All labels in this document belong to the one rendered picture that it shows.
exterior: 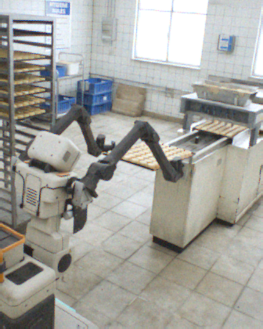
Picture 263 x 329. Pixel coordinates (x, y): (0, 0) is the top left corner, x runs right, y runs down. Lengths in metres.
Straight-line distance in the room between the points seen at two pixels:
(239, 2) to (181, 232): 4.46
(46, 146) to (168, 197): 1.60
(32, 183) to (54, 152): 0.19
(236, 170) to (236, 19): 3.65
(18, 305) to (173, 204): 1.84
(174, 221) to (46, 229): 1.55
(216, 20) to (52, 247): 5.57
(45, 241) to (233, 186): 2.17
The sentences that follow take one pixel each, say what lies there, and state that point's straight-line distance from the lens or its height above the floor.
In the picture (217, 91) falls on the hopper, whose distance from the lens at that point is 3.67.
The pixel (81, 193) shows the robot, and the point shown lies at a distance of 1.80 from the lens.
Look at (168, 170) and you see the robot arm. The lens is 2.32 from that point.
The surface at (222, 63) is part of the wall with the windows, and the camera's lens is 6.96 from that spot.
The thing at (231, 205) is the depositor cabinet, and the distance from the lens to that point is 3.85.
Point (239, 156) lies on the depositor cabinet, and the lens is 3.66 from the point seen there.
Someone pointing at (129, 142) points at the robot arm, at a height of 1.28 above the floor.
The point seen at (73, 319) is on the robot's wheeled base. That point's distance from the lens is 2.39.
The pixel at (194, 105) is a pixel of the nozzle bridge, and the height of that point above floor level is 1.10.
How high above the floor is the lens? 1.91
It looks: 19 degrees down
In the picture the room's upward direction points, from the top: 5 degrees clockwise
